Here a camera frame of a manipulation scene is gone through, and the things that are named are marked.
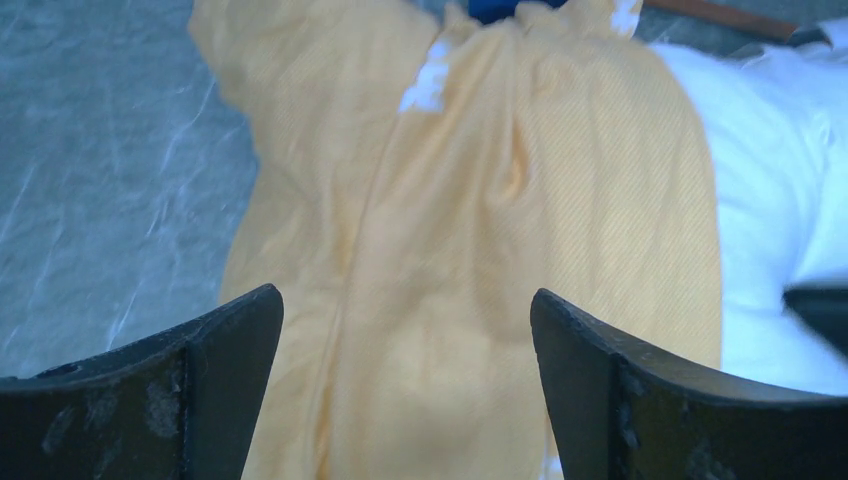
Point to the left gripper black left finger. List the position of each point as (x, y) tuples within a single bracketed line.
[(179, 404)]

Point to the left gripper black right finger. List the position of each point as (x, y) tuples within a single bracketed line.
[(622, 408)]

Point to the white pillow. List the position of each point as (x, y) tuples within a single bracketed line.
[(776, 125)]

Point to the blue orange cartoon pillowcase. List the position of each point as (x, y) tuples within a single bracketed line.
[(420, 179)]

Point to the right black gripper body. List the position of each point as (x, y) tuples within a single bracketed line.
[(818, 314)]

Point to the orange wooden shelf rack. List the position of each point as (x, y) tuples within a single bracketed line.
[(727, 16)]

